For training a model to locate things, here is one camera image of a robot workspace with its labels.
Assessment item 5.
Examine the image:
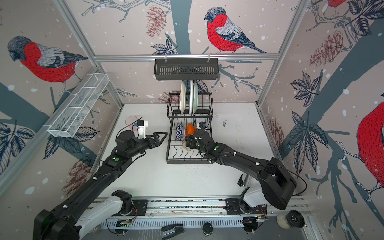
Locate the pink plastic cup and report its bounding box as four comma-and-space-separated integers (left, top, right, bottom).
125, 116, 139, 132

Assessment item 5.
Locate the cream white plate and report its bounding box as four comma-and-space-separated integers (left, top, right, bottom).
180, 82, 187, 115

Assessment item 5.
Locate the orange bowl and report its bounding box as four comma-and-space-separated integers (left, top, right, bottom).
186, 124, 197, 137

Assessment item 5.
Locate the mint green plate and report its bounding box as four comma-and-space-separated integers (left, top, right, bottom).
189, 80, 199, 115

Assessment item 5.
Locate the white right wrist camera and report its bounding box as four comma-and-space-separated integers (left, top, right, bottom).
197, 122, 208, 130

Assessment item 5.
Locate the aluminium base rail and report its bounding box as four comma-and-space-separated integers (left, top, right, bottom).
64, 194, 310, 230

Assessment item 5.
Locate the black hanging wall basket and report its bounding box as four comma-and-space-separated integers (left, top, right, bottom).
154, 58, 219, 81

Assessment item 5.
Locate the black stapler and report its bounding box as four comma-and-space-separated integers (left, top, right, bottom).
161, 224, 184, 240

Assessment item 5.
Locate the white mesh wall basket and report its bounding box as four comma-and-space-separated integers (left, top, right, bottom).
48, 73, 110, 138

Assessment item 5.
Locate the black wire dish rack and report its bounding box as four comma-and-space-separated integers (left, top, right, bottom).
166, 92, 214, 165

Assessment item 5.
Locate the blue zigzag patterned bowl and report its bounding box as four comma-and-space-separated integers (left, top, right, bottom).
176, 123, 186, 141

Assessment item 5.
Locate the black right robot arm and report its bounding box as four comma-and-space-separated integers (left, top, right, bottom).
186, 129, 299, 210

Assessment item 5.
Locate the horizontal aluminium crossbar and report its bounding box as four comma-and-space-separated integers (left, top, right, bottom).
94, 53, 281, 63

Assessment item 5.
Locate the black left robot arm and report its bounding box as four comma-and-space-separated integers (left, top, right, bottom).
33, 130, 168, 240

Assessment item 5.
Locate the black round cap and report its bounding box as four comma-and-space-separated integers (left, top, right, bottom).
202, 222, 214, 237

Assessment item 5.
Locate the yellow plastic cup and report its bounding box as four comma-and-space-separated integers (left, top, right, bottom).
181, 140, 191, 151

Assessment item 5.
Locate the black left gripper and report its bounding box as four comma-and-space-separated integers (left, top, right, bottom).
127, 131, 168, 159

